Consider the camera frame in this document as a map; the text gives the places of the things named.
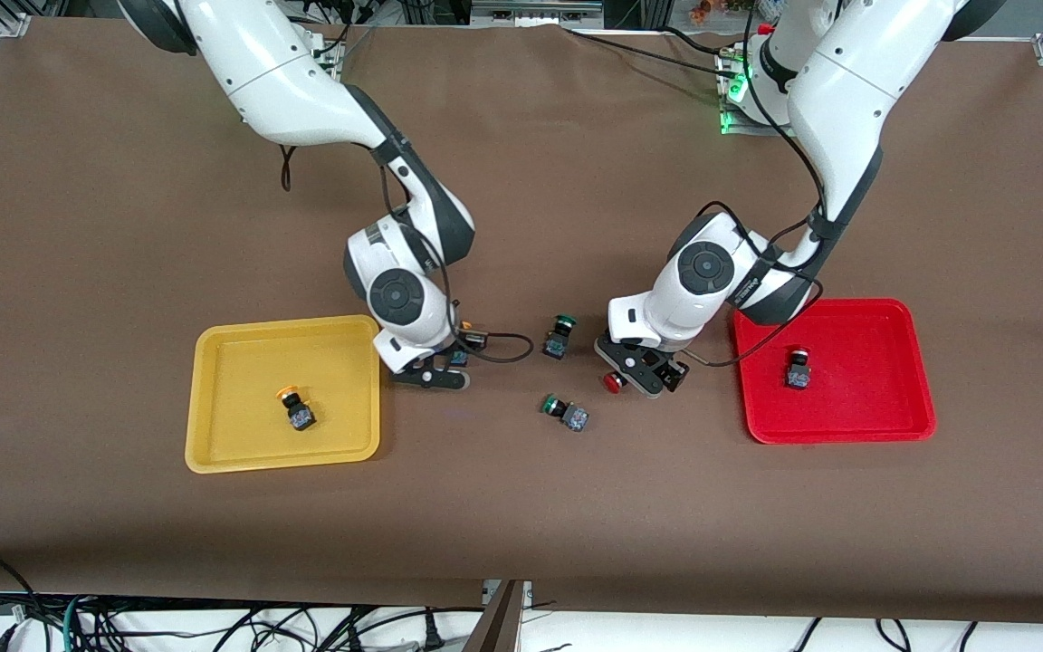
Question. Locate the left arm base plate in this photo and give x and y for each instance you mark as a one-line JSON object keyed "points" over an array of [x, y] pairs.
{"points": [[739, 127]]}

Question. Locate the orange background clutter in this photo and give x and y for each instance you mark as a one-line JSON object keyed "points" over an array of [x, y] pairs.
{"points": [[712, 11]]}

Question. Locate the yellow plastic tray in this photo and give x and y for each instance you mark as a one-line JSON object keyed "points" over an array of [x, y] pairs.
{"points": [[250, 435]]}

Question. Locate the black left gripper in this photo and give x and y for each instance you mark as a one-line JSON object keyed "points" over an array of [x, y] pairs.
{"points": [[672, 367]]}

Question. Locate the brown table cover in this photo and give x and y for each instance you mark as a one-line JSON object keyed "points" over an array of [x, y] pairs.
{"points": [[521, 507]]}

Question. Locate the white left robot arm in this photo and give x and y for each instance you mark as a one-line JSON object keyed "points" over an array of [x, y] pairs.
{"points": [[847, 81]]}

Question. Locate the yellow push button switch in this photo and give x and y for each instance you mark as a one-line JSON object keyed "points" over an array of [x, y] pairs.
{"points": [[458, 359], [301, 417]]}

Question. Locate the aluminium frame with sockets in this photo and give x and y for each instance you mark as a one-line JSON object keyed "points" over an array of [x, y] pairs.
{"points": [[535, 11]]}

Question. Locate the red push button switch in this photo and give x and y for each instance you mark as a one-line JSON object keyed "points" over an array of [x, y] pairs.
{"points": [[612, 384], [798, 374]]}

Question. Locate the green push button switch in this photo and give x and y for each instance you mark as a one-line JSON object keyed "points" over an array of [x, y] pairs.
{"points": [[574, 417], [556, 345]]}

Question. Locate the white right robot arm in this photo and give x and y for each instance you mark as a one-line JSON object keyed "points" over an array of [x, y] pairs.
{"points": [[286, 72]]}

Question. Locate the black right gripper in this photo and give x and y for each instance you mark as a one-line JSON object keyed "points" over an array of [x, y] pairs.
{"points": [[459, 349]]}

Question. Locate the black power plug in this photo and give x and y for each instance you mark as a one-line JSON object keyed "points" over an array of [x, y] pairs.
{"points": [[434, 634]]}

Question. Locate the red plastic tray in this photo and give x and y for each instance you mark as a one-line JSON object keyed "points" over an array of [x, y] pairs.
{"points": [[884, 407]]}

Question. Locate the dark table support beam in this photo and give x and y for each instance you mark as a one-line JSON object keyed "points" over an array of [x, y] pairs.
{"points": [[494, 625]]}

